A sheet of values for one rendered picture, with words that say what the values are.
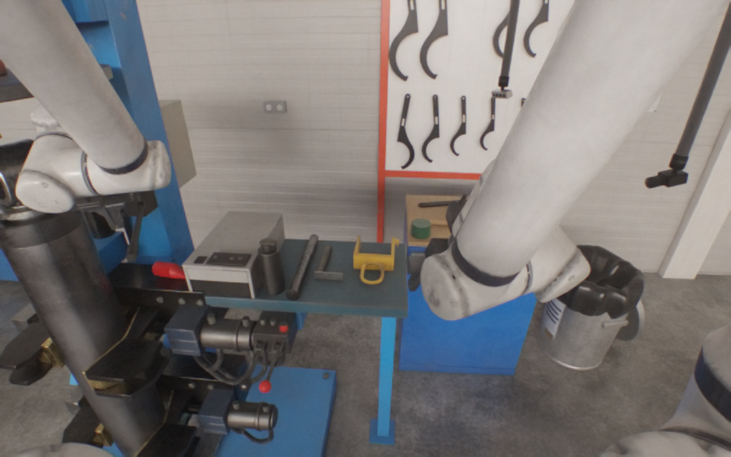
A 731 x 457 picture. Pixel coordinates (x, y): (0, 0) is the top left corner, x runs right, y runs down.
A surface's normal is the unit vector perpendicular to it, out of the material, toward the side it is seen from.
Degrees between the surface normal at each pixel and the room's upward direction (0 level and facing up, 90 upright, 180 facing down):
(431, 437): 0
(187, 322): 0
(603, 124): 109
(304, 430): 0
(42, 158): 25
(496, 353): 90
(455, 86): 90
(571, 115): 99
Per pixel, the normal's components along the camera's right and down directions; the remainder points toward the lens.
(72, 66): 0.82, 0.57
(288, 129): -0.07, 0.49
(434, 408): 0.00, -0.87
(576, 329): -0.58, 0.44
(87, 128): 0.30, 0.91
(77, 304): 0.72, 0.34
